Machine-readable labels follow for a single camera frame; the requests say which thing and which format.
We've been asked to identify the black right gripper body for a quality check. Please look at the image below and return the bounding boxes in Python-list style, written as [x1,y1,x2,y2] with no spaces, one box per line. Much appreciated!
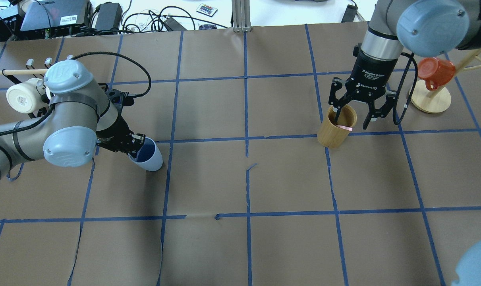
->
[344,44,398,104]

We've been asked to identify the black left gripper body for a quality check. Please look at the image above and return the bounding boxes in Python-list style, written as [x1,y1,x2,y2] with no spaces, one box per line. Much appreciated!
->
[96,115,135,153]

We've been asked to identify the light blue plastic cup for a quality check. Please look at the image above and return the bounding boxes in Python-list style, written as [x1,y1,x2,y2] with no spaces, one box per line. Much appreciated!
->
[128,137,163,172]

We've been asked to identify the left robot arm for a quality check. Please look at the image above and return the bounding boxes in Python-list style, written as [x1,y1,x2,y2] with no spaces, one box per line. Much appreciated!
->
[0,59,146,180]

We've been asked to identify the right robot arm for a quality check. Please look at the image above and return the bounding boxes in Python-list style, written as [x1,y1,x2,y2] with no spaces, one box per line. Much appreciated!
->
[328,0,481,286]

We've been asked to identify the bamboo cylinder holder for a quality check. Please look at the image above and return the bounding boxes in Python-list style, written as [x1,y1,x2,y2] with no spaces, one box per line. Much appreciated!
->
[317,105,357,148]

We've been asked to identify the wooden mug tree stand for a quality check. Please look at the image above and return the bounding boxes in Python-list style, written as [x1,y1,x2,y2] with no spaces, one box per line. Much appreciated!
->
[408,48,481,114]

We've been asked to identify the orange red mug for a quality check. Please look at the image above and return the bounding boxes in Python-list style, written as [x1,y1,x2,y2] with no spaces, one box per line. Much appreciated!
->
[417,57,456,91]

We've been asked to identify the white mug near end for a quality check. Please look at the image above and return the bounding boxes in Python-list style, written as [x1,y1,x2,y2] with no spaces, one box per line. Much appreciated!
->
[6,78,45,114]

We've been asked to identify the black power adapter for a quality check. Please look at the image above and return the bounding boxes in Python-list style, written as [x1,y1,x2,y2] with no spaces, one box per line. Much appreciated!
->
[94,2,122,31]

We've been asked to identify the wooden rack dowel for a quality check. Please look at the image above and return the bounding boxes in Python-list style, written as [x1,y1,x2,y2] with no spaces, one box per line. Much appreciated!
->
[0,69,48,76]

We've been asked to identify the black electronics box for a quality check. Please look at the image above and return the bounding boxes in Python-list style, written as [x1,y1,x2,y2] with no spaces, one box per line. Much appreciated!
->
[21,0,93,32]

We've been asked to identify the small remote control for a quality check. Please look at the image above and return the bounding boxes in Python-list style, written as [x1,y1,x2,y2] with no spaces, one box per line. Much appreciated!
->
[195,3,218,17]

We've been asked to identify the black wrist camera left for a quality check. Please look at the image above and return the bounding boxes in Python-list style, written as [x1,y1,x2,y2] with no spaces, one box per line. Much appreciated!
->
[99,83,135,109]

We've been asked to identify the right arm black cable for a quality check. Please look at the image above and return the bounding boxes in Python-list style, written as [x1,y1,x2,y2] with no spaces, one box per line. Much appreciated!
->
[395,54,419,126]

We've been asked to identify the black wire mug rack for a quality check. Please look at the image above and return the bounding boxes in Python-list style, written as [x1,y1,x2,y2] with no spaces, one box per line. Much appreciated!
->
[25,55,110,119]

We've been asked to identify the aluminium frame post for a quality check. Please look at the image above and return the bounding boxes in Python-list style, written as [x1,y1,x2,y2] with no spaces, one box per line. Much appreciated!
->
[232,0,252,33]

